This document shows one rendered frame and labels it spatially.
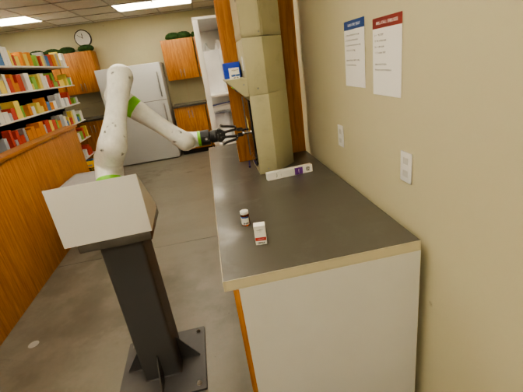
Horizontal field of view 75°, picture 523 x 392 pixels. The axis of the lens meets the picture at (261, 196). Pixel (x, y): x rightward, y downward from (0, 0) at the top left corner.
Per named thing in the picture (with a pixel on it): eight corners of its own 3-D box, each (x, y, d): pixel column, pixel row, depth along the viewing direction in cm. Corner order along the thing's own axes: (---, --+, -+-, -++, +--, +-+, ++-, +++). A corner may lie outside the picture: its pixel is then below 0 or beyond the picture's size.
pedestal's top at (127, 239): (79, 253, 153) (76, 246, 152) (97, 224, 183) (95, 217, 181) (152, 239, 157) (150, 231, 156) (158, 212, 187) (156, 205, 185)
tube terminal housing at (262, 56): (287, 155, 244) (275, 36, 215) (300, 167, 214) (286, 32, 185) (253, 161, 241) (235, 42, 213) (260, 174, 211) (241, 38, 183)
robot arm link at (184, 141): (143, 102, 193) (133, 118, 194) (139, 100, 182) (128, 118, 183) (198, 138, 201) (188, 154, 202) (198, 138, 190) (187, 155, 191)
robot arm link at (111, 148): (96, 148, 145) (108, 54, 167) (93, 166, 158) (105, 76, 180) (128, 153, 151) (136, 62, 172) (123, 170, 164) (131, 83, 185)
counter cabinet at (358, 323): (296, 227, 343) (286, 138, 310) (412, 423, 154) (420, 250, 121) (229, 240, 336) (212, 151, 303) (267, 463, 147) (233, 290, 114)
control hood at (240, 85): (243, 92, 224) (240, 76, 220) (249, 96, 194) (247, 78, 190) (225, 95, 222) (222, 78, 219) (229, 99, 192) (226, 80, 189)
